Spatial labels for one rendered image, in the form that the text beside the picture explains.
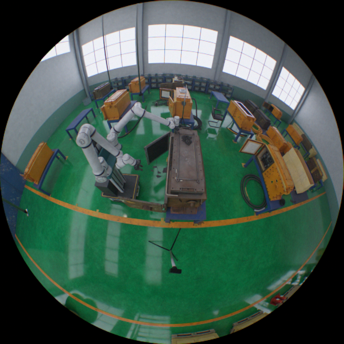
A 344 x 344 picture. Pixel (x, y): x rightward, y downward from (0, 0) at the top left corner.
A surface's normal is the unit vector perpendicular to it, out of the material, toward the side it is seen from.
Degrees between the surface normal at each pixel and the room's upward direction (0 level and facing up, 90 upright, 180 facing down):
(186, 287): 0
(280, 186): 90
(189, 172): 0
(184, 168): 0
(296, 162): 90
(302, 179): 90
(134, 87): 90
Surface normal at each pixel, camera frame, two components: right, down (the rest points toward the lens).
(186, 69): -0.03, 0.85
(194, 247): 0.05, -0.52
